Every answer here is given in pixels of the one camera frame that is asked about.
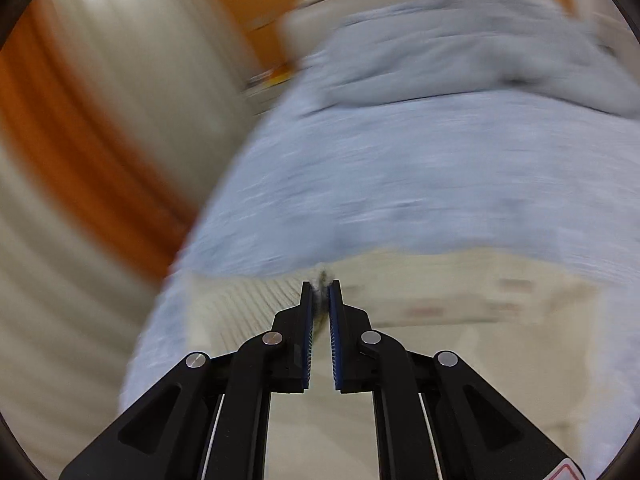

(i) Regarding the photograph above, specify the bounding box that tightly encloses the cream knit sweater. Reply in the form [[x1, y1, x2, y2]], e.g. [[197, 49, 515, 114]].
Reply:
[[181, 247, 611, 477]]

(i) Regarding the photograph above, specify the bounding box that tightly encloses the grey butterfly bed sheet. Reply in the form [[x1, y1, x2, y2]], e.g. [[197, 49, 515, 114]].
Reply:
[[119, 88, 639, 478]]

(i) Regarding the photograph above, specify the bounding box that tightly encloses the orange curtain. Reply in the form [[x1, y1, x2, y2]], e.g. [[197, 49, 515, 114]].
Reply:
[[1, 6, 196, 282]]

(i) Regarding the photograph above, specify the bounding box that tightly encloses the cream sheer curtain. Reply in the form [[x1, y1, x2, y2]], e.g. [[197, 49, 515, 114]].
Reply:
[[1, 0, 256, 479]]

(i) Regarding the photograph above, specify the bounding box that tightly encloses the grey quilted duvet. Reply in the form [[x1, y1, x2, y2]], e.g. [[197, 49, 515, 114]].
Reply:
[[304, 0, 639, 118]]

